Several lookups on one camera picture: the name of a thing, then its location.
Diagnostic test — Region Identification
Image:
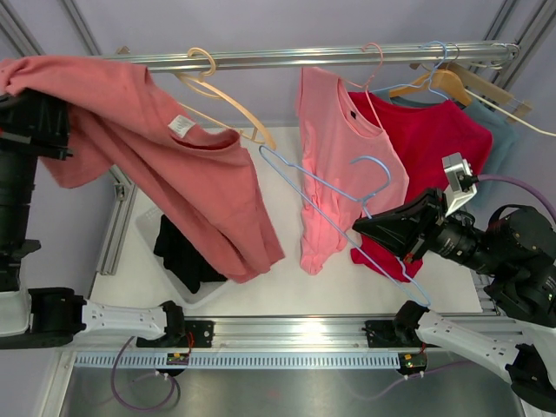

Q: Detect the pink wire hanger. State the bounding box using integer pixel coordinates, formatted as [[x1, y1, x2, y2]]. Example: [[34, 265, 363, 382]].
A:
[[341, 42, 386, 127]]

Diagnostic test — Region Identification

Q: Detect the white laundry basket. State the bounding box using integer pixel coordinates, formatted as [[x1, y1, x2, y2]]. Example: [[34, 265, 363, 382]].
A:
[[136, 206, 233, 309]]

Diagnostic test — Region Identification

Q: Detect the black t shirt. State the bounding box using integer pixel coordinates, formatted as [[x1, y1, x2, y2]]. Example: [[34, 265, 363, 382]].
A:
[[153, 215, 227, 294]]

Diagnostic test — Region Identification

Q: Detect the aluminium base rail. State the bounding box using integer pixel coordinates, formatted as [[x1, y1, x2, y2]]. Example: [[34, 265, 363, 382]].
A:
[[173, 315, 529, 352]]

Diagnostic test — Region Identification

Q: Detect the right wooden clip hanger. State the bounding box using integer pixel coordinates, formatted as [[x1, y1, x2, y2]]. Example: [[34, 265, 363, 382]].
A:
[[440, 63, 533, 129]]

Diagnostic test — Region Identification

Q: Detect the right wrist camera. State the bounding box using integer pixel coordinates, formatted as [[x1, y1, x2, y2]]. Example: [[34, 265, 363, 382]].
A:
[[442, 153, 477, 215]]

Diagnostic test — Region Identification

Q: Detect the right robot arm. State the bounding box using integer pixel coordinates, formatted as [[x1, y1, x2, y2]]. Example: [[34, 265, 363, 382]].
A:
[[353, 189, 555, 413]]

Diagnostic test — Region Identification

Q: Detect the wooden clip hanger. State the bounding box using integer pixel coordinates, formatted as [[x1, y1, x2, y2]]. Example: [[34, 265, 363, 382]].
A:
[[440, 63, 533, 129], [116, 46, 130, 56]]

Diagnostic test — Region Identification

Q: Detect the light pink t shirt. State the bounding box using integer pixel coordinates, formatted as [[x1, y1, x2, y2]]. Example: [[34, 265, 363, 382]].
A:
[[297, 67, 409, 275]]

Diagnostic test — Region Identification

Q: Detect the blue wire hanger right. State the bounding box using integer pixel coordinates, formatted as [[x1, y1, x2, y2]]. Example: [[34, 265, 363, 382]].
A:
[[407, 41, 461, 100]]

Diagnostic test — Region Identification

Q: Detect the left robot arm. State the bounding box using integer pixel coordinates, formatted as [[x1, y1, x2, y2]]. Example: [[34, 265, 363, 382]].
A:
[[1, 89, 187, 350]]

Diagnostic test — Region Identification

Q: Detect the left wooden clip hanger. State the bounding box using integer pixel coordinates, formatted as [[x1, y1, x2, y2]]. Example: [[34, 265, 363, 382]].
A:
[[116, 46, 130, 56]]

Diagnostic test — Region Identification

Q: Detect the grey blue t shirt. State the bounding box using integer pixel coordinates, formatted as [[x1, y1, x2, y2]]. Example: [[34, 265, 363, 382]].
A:
[[373, 89, 521, 201]]

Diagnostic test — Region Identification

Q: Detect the dusty pink t shirt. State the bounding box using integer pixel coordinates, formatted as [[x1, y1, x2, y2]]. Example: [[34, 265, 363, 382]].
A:
[[1, 56, 284, 283]]

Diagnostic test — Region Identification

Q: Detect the metal hanging rail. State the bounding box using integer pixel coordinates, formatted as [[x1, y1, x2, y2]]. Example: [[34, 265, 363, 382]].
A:
[[105, 40, 520, 73]]

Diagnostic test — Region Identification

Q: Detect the white slotted cable duct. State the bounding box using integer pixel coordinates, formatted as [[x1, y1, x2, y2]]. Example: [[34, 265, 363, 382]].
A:
[[74, 352, 400, 370]]

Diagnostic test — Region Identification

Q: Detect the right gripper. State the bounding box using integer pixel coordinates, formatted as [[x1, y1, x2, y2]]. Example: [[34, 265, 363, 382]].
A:
[[352, 185, 506, 276]]

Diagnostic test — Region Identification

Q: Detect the red t shirt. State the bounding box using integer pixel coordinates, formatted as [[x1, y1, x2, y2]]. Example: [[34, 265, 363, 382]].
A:
[[348, 89, 495, 284]]

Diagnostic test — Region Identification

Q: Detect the beige plastic hanger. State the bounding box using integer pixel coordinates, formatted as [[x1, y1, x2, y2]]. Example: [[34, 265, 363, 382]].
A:
[[172, 46, 278, 151]]

